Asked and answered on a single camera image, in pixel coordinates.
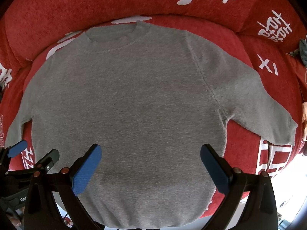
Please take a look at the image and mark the dark grey crumpled cloth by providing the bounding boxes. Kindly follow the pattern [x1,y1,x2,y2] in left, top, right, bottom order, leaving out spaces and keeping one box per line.
[299,39,307,67]

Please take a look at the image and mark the grey knit sweater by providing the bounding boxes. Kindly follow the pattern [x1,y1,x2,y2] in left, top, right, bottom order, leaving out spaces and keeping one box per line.
[4,20,299,230]

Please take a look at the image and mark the red pillow white characters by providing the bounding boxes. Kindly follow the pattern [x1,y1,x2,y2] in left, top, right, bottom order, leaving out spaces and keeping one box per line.
[1,0,256,69]

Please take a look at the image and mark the red patterned bed cover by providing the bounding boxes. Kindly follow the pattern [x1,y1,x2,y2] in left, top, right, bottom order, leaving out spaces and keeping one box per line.
[0,14,304,221]

